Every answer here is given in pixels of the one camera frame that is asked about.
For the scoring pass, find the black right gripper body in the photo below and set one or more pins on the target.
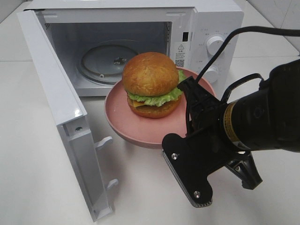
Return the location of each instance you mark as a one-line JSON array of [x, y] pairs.
[[203, 119]]

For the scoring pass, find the white microwave knob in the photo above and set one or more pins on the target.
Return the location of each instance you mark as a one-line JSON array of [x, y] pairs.
[[213, 43], [212, 74]]

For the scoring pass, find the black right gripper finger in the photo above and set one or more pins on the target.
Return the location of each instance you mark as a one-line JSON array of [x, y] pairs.
[[192, 159], [243, 166]]

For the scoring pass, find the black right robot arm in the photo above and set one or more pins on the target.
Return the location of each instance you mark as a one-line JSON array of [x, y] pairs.
[[267, 119]]

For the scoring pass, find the white upper microwave knob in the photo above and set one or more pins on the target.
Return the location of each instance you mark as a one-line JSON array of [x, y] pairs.
[[213, 43]]

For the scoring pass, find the white microwave oven body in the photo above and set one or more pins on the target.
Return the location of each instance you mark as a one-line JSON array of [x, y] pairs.
[[177, 28]]

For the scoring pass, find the burger with lettuce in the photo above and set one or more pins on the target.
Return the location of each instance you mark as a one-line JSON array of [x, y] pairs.
[[150, 80]]

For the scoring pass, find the white microwave door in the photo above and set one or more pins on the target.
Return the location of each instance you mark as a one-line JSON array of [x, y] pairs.
[[56, 54]]

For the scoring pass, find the pink round plate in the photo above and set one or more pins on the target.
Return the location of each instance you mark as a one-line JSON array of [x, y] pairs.
[[138, 130]]

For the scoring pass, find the white lower microwave knob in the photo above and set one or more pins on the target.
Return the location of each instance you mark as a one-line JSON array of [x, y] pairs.
[[212, 74]]

